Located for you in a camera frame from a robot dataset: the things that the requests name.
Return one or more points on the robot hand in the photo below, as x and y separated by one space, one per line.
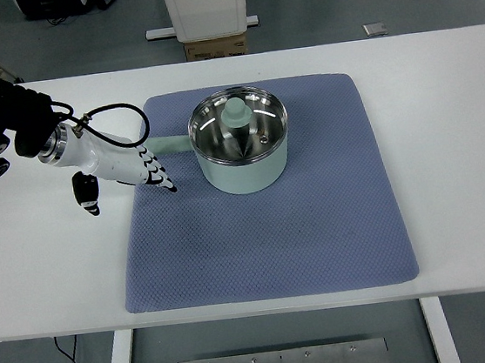
113 161

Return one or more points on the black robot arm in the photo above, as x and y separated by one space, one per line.
19 110

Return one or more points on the blue textured mat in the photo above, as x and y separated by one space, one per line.
190 262

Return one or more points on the white stand foot bar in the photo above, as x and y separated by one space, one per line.
160 33

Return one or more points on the grey metal stand leg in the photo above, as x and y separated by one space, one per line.
6 68

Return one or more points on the brown cardboard box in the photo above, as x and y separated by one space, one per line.
214 48

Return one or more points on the glass lid with green knob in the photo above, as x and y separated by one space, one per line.
270 121

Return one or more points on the black and white equipment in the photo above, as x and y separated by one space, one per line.
43 5

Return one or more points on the small grey floor plate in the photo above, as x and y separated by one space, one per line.
375 29

